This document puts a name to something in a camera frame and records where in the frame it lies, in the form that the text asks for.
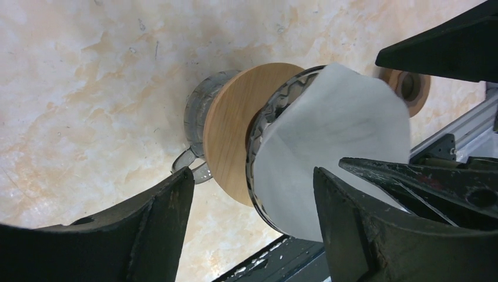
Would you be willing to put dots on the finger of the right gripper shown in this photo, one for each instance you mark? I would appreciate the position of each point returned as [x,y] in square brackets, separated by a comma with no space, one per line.
[463,48]
[456,196]

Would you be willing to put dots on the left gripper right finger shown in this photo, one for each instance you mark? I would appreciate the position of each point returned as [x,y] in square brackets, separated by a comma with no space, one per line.
[368,240]

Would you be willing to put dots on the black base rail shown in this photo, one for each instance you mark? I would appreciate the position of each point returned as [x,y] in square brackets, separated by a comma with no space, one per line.
[285,259]

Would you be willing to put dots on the clear glass dripper cone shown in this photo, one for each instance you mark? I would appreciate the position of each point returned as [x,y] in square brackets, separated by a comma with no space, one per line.
[278,102]

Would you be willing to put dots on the white paper coffee filter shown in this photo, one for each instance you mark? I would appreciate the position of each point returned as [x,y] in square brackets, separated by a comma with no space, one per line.
[341,114]

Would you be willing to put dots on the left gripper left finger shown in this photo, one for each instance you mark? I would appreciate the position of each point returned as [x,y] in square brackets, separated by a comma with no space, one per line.
[139,239]

